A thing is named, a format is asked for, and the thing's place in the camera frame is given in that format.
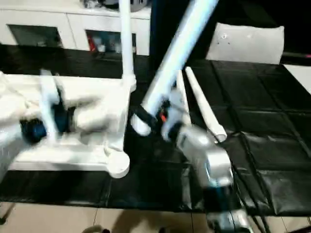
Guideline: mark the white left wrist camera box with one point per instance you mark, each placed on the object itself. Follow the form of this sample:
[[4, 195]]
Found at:
[[48, 102]]

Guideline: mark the white flat board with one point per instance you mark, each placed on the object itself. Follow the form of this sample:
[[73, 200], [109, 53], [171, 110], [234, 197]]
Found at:
[[299, 77]]

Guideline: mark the small red item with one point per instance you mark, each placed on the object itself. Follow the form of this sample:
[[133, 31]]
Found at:
[[92, 43]]

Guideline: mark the white plastic table leg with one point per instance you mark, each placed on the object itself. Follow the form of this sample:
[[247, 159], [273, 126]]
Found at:
[[204, 104], [127, 39], [182, 92], [175, 53]]

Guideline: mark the white cabinet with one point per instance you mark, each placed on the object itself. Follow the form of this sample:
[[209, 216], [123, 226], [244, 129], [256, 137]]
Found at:
[[39, 22]]

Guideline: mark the white plastic bag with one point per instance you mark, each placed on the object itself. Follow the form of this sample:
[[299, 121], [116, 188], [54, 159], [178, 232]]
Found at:
[[245, 43]]

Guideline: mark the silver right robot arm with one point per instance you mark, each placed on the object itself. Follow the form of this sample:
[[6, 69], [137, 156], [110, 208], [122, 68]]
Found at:
[[209, 160]]

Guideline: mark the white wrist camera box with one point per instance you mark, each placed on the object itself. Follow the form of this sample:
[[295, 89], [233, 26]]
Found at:
[[179, 109], [48, 102]]

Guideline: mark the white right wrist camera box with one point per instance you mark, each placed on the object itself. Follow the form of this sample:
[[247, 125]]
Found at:
[[179, 109]]

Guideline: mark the white plastic table top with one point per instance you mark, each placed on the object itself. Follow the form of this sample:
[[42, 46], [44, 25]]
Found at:
[[97, 97]]

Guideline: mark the grey bag on cabinet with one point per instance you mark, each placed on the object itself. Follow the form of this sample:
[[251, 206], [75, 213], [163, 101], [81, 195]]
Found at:
[[131, 4]]

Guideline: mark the black work mat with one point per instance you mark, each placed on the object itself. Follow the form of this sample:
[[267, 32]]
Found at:
[[262, 136]]

